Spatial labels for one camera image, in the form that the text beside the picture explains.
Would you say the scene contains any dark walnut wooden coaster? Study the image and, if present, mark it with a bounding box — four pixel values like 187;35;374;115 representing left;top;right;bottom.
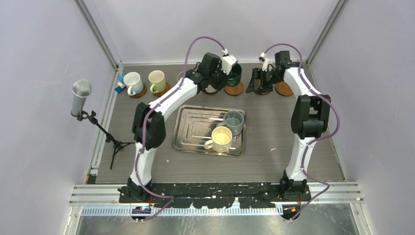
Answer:
203;89;218;95

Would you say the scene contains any dark green mug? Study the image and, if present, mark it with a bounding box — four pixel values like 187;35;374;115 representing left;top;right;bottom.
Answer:
227;63;242;87

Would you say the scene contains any silver metal tray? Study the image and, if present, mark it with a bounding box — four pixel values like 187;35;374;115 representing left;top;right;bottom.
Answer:
172;105;246;157

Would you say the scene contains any large cream mug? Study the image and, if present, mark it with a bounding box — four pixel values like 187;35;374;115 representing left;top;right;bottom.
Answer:
204;126;233;153

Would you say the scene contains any grey ribbed mug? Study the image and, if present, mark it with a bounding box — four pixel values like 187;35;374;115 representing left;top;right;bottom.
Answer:
177;71;184;83

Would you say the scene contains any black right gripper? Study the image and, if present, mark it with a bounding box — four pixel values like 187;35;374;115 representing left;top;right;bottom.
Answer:
246;68;281;94

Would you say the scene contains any cream mug green handle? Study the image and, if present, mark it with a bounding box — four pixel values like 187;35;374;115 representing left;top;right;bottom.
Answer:
148;70;166;94

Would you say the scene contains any aluminium front rail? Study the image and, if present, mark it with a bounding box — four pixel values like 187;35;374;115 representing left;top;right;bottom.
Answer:
68;181;365;217

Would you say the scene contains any white grey mug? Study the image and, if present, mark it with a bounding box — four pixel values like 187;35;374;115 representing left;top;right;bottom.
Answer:
123;72;144;96

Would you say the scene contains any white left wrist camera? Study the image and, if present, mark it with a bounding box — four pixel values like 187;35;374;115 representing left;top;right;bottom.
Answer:
221;54;238;75

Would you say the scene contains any silver microphone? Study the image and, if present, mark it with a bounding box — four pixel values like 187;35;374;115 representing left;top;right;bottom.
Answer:
70;79;92;117

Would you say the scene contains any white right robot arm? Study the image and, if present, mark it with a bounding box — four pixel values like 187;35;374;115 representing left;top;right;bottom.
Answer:
246;50;331;201

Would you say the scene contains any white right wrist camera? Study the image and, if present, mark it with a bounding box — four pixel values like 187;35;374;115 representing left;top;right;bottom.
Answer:
258;52;274;71

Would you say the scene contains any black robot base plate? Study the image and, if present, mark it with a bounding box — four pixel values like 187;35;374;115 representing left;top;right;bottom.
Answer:
118;182;311;209

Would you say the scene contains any blue toy brick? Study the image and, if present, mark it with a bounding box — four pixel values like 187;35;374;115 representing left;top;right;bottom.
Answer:
115;75;126;93

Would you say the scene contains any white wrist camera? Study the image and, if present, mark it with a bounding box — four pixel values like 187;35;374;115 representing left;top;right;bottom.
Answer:
221;54;238;75
258;52;274;71

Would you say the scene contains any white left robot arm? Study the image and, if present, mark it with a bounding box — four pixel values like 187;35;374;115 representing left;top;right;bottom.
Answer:
121;52;238;203

